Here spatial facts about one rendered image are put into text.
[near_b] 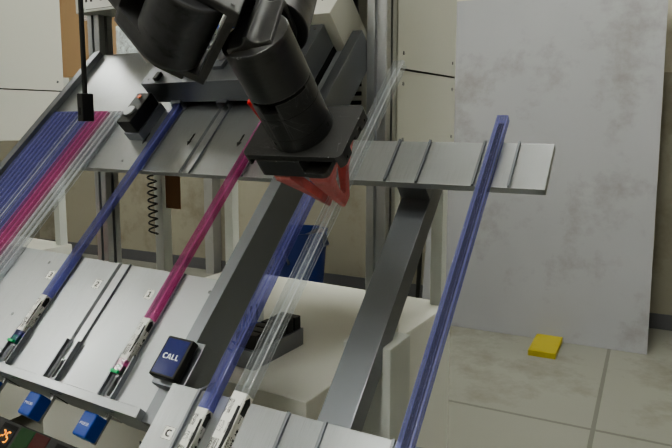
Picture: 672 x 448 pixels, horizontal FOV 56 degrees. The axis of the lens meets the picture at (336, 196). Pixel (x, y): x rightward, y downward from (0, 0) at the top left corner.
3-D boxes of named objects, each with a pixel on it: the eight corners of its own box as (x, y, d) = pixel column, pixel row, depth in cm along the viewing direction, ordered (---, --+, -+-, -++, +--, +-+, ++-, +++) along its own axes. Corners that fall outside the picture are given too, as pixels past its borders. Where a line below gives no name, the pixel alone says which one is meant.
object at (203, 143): (291, 198, 98) (277, 177, 94) (29, 178, 131) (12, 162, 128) (363, 57, 115) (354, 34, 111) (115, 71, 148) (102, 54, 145)
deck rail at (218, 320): (180, 444, 77) (152, 425, 73) (169, 440, 78) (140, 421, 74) (373, 57, 114) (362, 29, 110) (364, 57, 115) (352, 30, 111)
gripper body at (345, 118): (277, 120, 63) (246, 60, 57) (371, 120, 58) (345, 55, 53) (250, 168, 59) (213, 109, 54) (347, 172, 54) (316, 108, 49)
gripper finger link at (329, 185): (316, 174, 68) (281, 109, 61) (376, 177, 64) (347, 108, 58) (291, 224, 64) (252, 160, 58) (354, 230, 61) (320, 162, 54)
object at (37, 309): (19, 346, 92) (12, 341, 91) (13, 344, 93) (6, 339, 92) (187, 102, 118) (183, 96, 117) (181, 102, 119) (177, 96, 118)
